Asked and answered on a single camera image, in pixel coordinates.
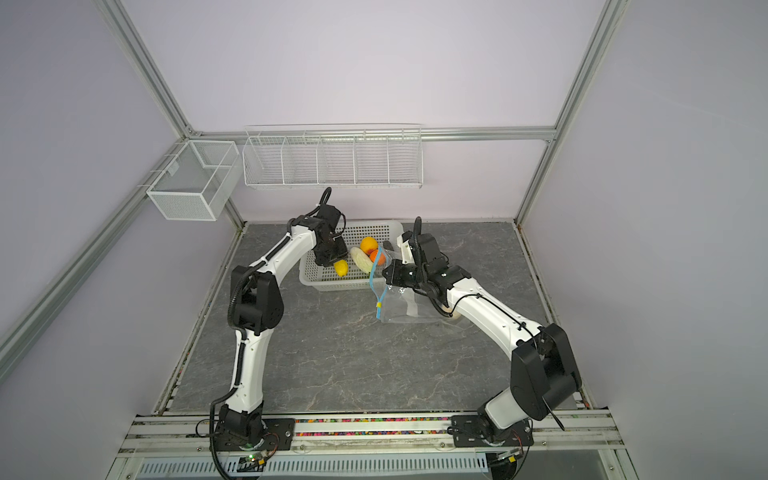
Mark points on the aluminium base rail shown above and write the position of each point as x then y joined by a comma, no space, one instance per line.
423,432

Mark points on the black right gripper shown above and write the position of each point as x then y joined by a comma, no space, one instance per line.
396,278

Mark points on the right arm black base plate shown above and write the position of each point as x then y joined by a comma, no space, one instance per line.
475,430

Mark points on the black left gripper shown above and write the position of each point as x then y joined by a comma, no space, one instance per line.
329,261

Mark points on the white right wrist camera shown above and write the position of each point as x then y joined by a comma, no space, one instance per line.
409,248

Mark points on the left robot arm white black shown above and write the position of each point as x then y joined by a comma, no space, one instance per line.
256,308

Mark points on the white mesh wall box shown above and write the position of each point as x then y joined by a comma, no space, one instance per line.
198,181

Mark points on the clear zip bag blue zipper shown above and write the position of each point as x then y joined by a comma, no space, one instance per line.
399,305

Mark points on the white perforated plastic basket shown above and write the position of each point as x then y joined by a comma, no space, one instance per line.
325,279

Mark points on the white vent grille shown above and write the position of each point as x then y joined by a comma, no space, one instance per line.
330,466

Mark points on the beige round potato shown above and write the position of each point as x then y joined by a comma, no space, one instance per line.
450,313

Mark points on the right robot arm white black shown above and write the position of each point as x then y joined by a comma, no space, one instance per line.
543,368

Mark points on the orange tangerine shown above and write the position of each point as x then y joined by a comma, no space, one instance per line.
378,257

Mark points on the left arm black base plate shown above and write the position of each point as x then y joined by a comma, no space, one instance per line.
266,435

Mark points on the yellow peach with red spot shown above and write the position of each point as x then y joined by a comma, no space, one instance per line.
368,245

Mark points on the white wire wall shelf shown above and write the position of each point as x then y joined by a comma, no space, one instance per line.
384,155

